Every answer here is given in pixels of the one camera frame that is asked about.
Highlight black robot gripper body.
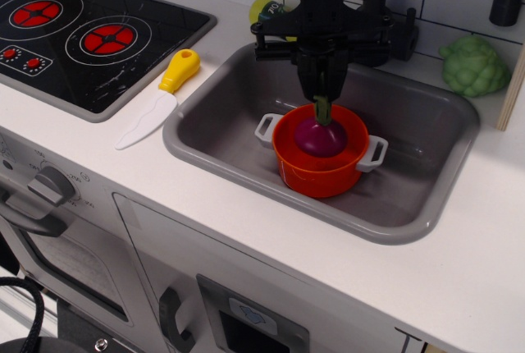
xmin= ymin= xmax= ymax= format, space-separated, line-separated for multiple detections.
xmin=251 ymin=0 xmax=393 ymax=66

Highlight grey oven door handle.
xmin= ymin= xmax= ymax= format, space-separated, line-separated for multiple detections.
xmin=1 ymin=188 xmax=68 ymax=237

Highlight white toy knife yellow handle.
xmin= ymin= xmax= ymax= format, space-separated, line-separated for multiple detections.
xmin=114 ymin=49 xmax=200 ymax=150

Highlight black toy faucet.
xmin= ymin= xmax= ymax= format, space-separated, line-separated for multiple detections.
xmin=386 ymin=0 xmax=524 ymax=66

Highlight grey oven knob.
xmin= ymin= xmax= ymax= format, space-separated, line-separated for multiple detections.
xmin=27 ymin=166 xmax=75 ymax=206

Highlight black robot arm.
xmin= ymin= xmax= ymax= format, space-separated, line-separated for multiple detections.
xmin=251 ymin=0 xmax=393 ymax=102

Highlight white toy oven door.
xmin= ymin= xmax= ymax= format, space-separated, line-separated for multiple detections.
xmin=0 ymin=129 xmax=169 ymax=353

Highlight green toy artichoke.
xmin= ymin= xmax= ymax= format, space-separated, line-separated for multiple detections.
xmin=438 ymin=34 xmax=511 ymax=98

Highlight wooden side panel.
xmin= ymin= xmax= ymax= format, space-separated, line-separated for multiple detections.
xmin=495 ymin=62 xmax=524 ymax=131

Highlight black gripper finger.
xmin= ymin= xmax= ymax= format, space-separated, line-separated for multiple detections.
xmin=296 ymin=53 xmax=326 ymax=101
xmin=326 ymin=55 xmax=349 ymax=99

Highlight orange toy pot grey handles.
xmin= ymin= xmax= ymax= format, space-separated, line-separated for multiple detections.
xmin=254 ymin=104 xmax=388 ymax=198

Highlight black cabinet door handle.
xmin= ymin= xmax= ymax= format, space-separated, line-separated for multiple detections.
xmin=158 ymin=287 xmax=195 ymax=353

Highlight grey toy sink basin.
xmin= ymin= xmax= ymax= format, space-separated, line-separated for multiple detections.
xmin=163 ymin=45 xmax=480 ymax=245

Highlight white toy dishwasher door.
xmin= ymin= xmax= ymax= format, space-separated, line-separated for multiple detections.
xmin=113 ymin=194 xmax=426 ymax=352

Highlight black braided cable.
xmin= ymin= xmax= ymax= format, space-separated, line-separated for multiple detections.
xmin=0 ymin=277 xmax=45 ymax=353

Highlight yellow green toy bottle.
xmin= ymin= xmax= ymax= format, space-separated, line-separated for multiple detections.
xmin=249 ymin=0 xmax=292 ymax=25

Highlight purple toy beet green leaves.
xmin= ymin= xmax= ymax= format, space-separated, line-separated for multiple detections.
xmin=294 ymin=96 xmax=348 ymax=158

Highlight black toy stovetop red burners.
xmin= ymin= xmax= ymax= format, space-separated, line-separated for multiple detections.
xmin=1 ymin=0 xmax=217 ymax=122

